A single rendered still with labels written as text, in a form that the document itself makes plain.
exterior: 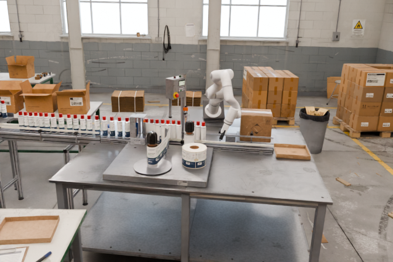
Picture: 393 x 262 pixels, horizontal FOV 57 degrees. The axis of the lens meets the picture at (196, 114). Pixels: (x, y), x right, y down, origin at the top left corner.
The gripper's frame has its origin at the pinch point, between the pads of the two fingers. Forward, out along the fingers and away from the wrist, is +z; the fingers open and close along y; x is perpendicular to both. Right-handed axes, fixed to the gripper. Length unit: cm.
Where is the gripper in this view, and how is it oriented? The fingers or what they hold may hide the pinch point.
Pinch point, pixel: (221, 137)
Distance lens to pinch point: 343.0
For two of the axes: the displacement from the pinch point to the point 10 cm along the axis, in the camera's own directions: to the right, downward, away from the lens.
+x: 9.3, 3.8, 0.0
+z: -3.6, 8.8, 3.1
